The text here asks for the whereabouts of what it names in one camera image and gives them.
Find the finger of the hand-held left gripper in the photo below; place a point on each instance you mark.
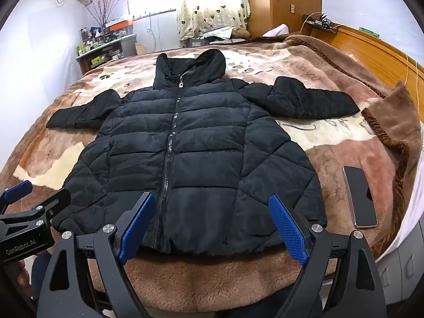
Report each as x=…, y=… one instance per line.
x=17, y=189
x=54, y=203

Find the dried branches in vase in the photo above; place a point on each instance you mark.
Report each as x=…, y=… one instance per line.
x=102, y=10

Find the person's dark trousers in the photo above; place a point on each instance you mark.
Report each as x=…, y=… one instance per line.
x=275, y=301

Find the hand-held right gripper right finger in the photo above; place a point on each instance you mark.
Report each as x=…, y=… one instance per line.
x=289, y=232

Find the cluttered shelf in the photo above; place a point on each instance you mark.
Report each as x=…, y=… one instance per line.
x=106, y=48

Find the brown plush toy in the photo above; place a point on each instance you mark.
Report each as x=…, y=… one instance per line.
x=241, y=33

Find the white bedsheet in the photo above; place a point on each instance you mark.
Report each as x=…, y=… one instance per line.
x=410, y=212

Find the heart print curtain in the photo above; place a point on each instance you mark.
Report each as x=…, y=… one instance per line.
x=212, y=3

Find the wooden headboard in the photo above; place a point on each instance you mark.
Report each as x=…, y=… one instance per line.
x=371, y=48

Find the brown patterned fleece blanket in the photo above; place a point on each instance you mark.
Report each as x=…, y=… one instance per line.
x=331, y=139

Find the wooden wardrobe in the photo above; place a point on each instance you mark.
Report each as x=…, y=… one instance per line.
x=285, y=3

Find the black smartphone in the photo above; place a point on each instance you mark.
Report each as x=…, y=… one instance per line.
x=359, y=197

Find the black puffer jacket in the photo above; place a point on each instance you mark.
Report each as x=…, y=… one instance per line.
x=198, y=145

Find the grey storage cabinet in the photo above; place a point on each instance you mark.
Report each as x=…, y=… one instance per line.
x=402, y=271

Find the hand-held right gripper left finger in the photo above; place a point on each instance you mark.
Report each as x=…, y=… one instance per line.
x=136, y=228

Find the white pillow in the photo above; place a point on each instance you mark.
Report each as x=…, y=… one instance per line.
x=276, y=30

